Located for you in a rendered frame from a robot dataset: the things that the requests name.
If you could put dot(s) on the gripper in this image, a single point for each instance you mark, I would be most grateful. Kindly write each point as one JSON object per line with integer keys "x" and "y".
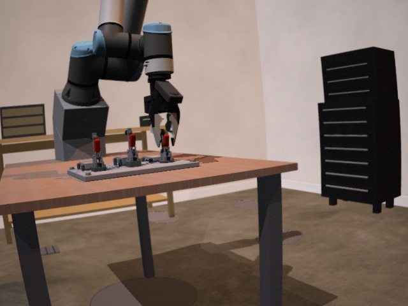
{"x": 160, "y": 105}

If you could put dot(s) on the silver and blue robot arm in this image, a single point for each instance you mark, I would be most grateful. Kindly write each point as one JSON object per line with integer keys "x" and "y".
{"x": 111, "y": 54}

